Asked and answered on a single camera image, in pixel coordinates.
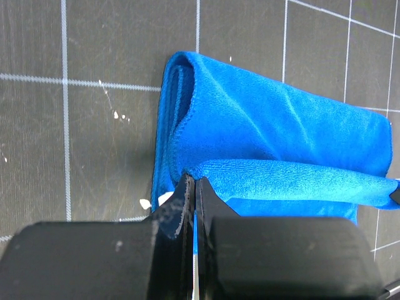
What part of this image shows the black grid cutting mat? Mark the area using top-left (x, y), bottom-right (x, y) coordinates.
top-left (0, 0), bottom-right (400, 282)

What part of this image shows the blue towel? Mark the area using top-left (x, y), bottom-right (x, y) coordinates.
top-left (151, 51), bottom-right (399, 222)

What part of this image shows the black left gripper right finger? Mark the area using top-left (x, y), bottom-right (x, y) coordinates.
top-left (195, 177), bottom-right (239, 299)

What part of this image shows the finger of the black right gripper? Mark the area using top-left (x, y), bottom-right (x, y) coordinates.
top-left (389, 187), bottom-right (400, 204)

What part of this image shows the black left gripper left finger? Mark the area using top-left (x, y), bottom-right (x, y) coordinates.
top-left (147, 174), bottom-right (195, 299)

